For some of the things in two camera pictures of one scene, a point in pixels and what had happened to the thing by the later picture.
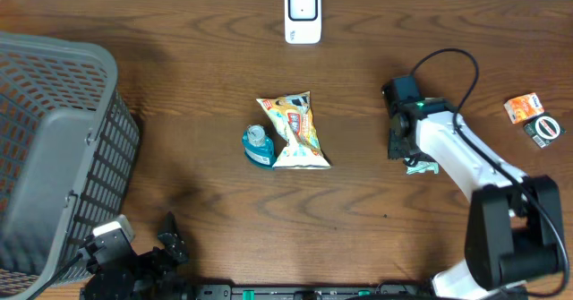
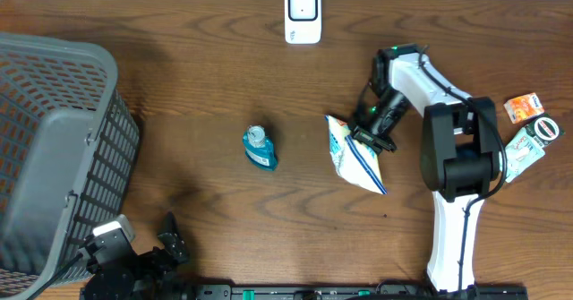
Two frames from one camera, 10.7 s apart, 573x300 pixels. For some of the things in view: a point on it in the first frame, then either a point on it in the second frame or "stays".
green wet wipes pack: [422, 167] -> [522, 152]
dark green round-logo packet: [544, 130] stays
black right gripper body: [401, 148] -> [390, 103]
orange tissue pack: [524, 107] stays
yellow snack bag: [292, 114] -> [355, 162]
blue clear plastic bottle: [258, 149] stays
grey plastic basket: [69, 149] stays
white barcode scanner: [303, 13] stays
